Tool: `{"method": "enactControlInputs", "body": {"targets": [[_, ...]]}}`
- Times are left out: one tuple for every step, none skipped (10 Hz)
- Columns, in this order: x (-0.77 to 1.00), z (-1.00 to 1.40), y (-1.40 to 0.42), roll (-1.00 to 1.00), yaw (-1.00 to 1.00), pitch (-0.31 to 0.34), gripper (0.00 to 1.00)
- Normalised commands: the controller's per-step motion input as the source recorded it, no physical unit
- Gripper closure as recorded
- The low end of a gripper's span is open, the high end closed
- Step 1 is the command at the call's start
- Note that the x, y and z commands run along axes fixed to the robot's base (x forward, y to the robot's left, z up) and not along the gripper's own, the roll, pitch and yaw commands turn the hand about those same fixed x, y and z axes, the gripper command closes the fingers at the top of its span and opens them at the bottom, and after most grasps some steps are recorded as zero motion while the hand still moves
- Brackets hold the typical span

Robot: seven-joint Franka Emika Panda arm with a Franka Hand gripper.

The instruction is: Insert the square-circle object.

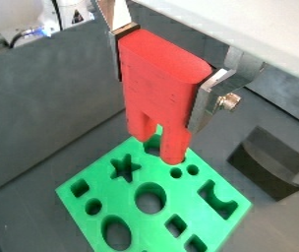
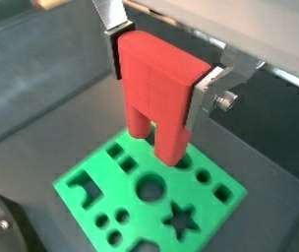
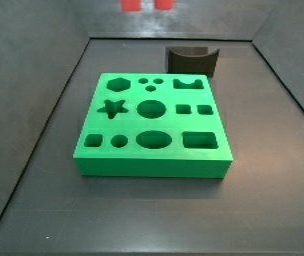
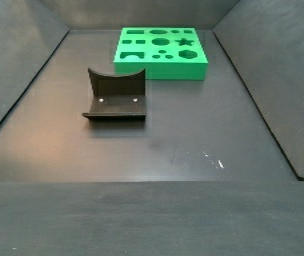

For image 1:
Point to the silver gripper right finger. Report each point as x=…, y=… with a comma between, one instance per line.
x=215, y=93

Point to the red square-circle peg object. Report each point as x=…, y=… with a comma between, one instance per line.
x=160, y=75

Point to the black curved block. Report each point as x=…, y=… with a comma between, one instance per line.
x=268, y=162

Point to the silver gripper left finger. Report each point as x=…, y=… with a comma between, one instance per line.
x=117, y=18

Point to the green shape sorter board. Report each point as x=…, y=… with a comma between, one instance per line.
x=137, y=205

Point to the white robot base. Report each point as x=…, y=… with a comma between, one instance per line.
x=58, y=15

